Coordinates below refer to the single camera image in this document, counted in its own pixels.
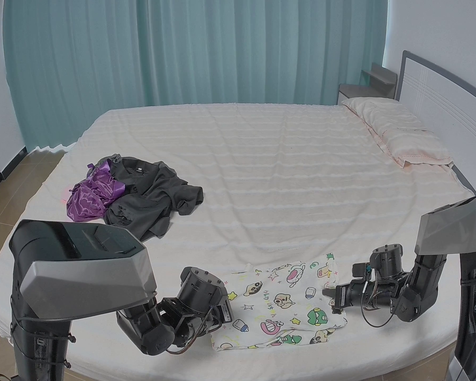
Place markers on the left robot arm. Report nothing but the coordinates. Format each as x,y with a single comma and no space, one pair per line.
83,268

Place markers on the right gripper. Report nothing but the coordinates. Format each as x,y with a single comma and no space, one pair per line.
351,296

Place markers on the purple satin garment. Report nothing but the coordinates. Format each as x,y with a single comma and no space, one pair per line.
91,197

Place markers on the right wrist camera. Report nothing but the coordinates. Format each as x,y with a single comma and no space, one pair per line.
361,270

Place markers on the bed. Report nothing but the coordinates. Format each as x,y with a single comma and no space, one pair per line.
281,181

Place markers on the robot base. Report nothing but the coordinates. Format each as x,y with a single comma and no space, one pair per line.
457,371

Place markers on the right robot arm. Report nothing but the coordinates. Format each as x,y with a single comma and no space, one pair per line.
448,228

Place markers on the cream pillow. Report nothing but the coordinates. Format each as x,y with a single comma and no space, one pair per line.
400,133

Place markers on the grey bedside table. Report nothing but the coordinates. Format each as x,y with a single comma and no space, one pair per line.
361,91

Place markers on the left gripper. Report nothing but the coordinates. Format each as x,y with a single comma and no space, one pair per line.
224,312

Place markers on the black shirt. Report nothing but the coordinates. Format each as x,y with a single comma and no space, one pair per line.
150,197

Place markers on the blue-green curtain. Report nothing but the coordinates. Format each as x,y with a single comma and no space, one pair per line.
182,42

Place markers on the grey garment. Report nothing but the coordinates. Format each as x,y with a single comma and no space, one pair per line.
111,160

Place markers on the white printed pyjama top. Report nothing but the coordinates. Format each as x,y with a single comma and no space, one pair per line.
285,312

